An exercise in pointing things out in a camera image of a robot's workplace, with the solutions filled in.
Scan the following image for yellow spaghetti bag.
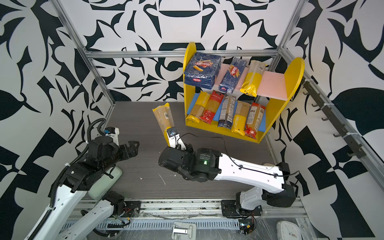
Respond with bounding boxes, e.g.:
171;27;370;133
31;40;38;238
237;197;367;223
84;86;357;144
186;92;211;123
152;103;175;147
231;101;251;136
240;60;267;97

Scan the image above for clear white label spaghetti bag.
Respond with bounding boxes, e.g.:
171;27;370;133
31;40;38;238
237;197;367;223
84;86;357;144
218;96;236;130

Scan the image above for long red spaghetti bag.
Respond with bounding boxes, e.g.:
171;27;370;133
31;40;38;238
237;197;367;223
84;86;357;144
199;91;225;125

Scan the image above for yellow spaghetti bag front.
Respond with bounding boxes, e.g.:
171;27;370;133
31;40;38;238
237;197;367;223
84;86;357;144
231;101;251;136

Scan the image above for small red spaghetti bag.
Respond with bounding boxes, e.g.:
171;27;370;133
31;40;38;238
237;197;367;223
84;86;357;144
245;103;266;139

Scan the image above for blue Barilla pasta box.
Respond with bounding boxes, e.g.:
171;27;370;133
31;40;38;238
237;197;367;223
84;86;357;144
184;52;222;90

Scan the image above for yellow spaghetti bag back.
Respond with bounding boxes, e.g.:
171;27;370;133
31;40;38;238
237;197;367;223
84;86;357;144
240;60;267;97

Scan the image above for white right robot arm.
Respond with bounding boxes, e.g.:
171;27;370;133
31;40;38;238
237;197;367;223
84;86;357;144
158;145;296;219

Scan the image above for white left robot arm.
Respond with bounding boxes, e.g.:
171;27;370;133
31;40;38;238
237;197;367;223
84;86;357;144
26;118;140;240

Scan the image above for yellow pink blue shelf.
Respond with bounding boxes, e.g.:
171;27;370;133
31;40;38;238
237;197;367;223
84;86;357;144
186;58;305;144

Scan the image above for green pad left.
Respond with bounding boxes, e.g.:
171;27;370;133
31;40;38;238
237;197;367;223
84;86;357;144
88;167;123;201

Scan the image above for beige pad right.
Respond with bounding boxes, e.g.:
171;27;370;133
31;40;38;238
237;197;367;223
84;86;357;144
263;163;275;167

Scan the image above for white clock right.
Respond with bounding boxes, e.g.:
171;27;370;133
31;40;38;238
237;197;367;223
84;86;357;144
277;221;302;240

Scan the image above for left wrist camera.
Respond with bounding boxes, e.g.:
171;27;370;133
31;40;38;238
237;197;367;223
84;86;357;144
104;127;120;145

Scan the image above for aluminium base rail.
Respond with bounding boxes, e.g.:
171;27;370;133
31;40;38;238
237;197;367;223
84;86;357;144
74;197;307;218

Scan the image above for white cable duct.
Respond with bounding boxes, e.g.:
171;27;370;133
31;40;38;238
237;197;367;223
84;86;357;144
96;219;240;231

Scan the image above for white latch bracket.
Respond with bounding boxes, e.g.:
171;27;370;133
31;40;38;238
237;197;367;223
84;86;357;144
171;222;197;240

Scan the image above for aluminium cage frame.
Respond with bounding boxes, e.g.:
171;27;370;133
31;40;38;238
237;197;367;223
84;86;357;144
49;0;384;190

